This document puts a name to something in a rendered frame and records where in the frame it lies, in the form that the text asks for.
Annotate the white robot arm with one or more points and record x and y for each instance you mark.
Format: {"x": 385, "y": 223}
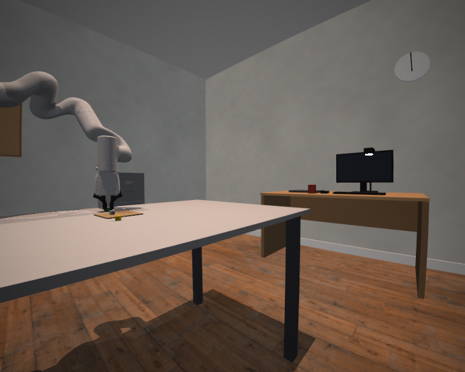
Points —
{"x": 111, "y": 148}

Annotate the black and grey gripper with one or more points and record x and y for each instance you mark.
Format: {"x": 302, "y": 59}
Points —
{"x": 107, "y": 184}

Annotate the tan cork mat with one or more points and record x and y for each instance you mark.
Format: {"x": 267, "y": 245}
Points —
{"x": 122, "y": 213}

